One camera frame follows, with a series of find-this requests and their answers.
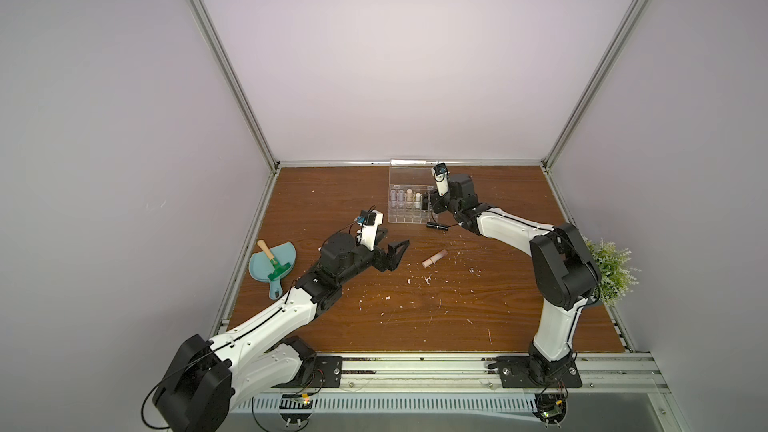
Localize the aluminium front rail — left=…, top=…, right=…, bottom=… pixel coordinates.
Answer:
left=309, top=352, right=669, bottom=394

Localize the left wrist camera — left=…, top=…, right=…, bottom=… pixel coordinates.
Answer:
left=356, top=206, right=383, bottom=251

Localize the green rake wooden handle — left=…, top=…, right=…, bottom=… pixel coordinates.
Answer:
left=257, top=239, right=292, bottom=281

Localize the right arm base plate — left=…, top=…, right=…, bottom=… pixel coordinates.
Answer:
left=487, top=354, right=583, bottom=389

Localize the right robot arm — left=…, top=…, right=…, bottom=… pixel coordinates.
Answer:
left=428, top=163, right=602, bottom=385

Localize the peach lip gloss tube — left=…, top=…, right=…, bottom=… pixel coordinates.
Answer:
left=422, top=249, right=447, bottom=268

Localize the potted green plant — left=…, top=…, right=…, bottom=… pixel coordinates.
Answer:
left=586, top=240, right=639, bottom=306

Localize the clear acrylic lipstick organizer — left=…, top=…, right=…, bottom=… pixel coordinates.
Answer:
left=387, top=159, right=436, bottom=225

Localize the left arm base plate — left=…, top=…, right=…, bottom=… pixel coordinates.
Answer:
left=278, top=355, right=343, bottom=389

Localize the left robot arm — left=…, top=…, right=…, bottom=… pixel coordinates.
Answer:
left=143, top=232, right=410, bottom=431

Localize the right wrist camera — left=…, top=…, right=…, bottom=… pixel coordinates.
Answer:
left=432, top=162, right=449, bottom=196

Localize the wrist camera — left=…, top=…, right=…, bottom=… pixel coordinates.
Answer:
left=356, top=206, right=383, bottom=251
left=432, top=162, right=449, bottom=196

